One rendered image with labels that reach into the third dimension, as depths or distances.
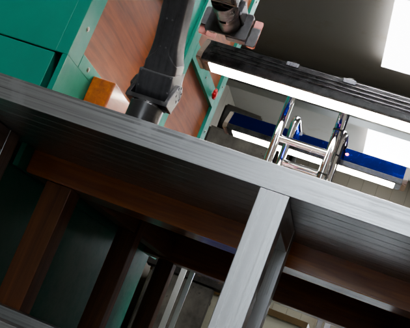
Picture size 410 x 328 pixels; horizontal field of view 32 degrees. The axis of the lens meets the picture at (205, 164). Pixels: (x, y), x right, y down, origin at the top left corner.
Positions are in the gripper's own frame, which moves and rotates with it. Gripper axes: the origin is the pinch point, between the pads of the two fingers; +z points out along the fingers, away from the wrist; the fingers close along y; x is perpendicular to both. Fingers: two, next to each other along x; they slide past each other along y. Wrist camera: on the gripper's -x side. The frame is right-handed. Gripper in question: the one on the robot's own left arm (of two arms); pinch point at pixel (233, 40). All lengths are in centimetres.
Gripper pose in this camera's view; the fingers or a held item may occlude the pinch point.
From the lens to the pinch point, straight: 176.5
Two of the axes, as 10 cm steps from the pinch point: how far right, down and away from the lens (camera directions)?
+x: -3.6, 9.1, -2.1
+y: -9.2, -3.1, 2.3
